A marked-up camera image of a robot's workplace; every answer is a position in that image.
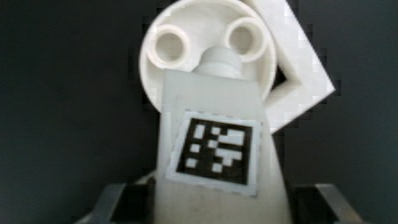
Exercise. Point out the white U-shaped fence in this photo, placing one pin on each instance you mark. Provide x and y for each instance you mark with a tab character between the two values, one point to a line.
307	86

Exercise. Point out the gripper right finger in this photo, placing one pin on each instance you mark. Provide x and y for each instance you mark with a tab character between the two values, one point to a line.
347	215

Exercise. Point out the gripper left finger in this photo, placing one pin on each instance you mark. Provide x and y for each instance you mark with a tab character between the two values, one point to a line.
101	213

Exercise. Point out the white stool leg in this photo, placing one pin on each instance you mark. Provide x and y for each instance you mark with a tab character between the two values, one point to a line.
219	180

